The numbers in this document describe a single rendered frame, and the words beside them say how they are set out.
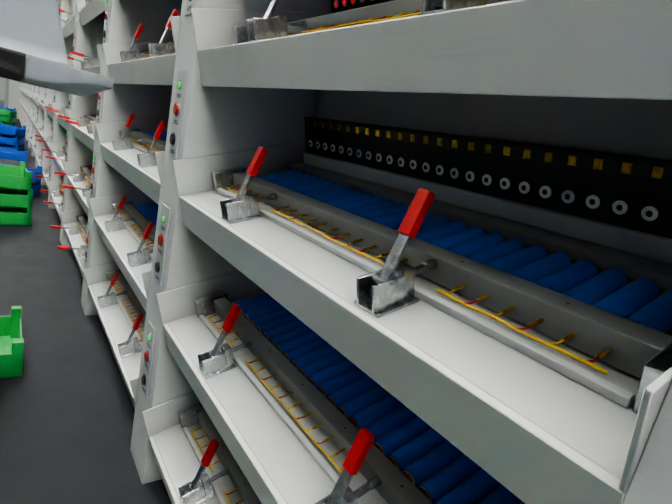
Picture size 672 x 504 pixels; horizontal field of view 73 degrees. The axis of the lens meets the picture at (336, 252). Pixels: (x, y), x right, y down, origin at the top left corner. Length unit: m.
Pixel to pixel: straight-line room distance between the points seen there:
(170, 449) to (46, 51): 0.62
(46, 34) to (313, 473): 0.40
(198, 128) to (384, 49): 0.40
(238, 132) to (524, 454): 0.58
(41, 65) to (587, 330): 0.34
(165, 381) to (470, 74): 0.66
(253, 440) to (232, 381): 0.11
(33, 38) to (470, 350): 0.31
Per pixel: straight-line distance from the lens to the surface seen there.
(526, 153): 0.44
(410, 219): 0.33
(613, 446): 0.25
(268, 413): 0.54
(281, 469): 0.48
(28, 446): 1.01
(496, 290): 0.33
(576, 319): 0.30
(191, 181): 0.69
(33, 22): 0.33
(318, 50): 0.41
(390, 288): 0.32
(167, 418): 0.84
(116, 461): 0.95
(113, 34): 1.38
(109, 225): 1.24
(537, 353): 0.29
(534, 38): 0.27
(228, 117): 0.70
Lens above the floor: 0.60
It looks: 12 degrees down
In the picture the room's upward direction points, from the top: 12 degrees clockwise
